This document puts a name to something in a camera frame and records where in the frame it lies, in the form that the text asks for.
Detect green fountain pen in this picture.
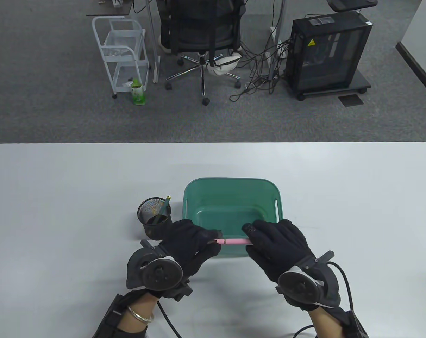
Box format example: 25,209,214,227
154,196,171,224

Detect black glove cable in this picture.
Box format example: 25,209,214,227
157,301,183,338
292,261,354,338

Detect black left wrist mount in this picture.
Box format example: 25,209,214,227
93,293,148,338

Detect black left glove cable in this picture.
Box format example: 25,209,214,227
157,301,183,338

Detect black floor plate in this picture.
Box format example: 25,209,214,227
338,94,364,107

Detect black right wrist mount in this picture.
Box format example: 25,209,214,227
334,306,370,338

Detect black mesh pen holder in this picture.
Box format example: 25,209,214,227
137,197,174,241

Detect black stand base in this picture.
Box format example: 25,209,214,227
327,0,378,13

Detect black computer tower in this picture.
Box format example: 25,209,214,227
285,11,374,95

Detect dark desk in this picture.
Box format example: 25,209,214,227
86,0,134,17

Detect black wheeled platform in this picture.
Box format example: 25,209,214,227
283,69,372,101

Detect pink fountain pen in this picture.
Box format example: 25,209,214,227
213,238,253,246

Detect green plastic basket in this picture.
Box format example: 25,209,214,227
182,177,284,257

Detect black office chair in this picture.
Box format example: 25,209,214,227
156,0,247,106

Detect silver bracelet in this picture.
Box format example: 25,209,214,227
127,306,154,324

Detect black wrist mount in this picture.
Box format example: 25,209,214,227
93,293,148,338
334,306,370,338

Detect person's left hand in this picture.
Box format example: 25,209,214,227
159,219,223,280

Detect black right glove cable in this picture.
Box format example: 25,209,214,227
292,261,354,338

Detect person's left forearm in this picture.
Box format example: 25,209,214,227
116,294,159,333

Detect person's right hand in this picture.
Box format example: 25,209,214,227
242,219,316,282

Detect grey left hand tracker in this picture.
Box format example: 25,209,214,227
126,239,193,301

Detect grey right hand tracker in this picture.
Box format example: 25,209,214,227
276,251,341,312

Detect person's right forearm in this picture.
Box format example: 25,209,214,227
306,306,349,338

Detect tangle of black cables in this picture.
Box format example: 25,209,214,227
229,35,294,102

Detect white rolling cart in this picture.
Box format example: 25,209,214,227
92,17,150,99

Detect white desk leg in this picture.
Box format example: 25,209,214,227
147,0,161,84
269,0,287,71

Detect white helmet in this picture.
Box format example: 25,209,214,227
207,53,242,77

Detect green plastic bottle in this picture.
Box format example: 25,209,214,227
130,78,146,105

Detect grey hand tracker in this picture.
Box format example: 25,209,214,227
126,239,193,301
276,251,341,312

